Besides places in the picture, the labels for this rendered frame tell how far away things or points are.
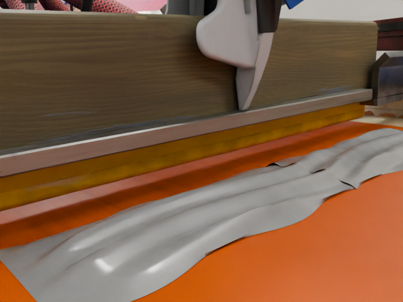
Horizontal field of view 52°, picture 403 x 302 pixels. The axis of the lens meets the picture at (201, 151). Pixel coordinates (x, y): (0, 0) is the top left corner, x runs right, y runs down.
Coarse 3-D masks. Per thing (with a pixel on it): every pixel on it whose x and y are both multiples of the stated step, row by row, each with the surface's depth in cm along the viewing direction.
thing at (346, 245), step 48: (96, 192) 26; (144, 192) 25; (0, 240) 19; (240, 240) 18; (288, 240) 18; (336, 240) 18; (384, 240) 18; (0, 288) 15; (192, 288) 15; (240, 288) 15; (288, 288) 15; (336, 288) 15; (384, 288) 14
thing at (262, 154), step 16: (320, 128) 43; (336, 128) 42; (352, 128) 42; (368, 128) 42; (400, 128) 41; (272, 144) 36; (288, 144) 36; (304, 144) 36; (320, 144) 36; (240, 160) 32; (256, 160) 32; (272, 160) 31; (384, 176) 27; (400, 176) 27; (384, 192) 24; (400, 192) 24
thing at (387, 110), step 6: (396, 102) 47; (402, 102) 46; (366, 108) 50; (372, 108) 49; (378, 108) 49; (384, 108) 48; (390, 108) 48; (396, 108) 47; (402, 108) 47; (366, 114) 50; (372, 114) 49; (378, 114) 49; (384, 114) 48; (390, 114) 48; (396, 114) 47; (402, 114) 47
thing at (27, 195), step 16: (352, 112) 43; (288, 128) 36; (304, 128) 38; (208, 144) 30; (224, 144) 31; (240, 144) 33; (256, 144) 34; (144, 160) 27; (160, 160) 28; (176, 160) 29; (192, 160) 30; (80, 176) 24; (96, 176) 25; (112, 176) 25; (128, 176) 26; (16, 192) 22; (32, 192) 22; (48, 192) 23; (64, 192) 24; (0, 208) 21
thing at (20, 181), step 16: (320, 112) 39; (336, 112) 41; (240, 128) 32; (256, 128) 34; (272, 128) 35; (160, 144) 27; (176, 144) 28; (192, 144) 29; (96, 160) 24; (112, 160) 25; (128, 160) 26; (16, 176) 22; (32, 176) 22; (48, 176) 23; (64, 176) 23; (0, 192) 21
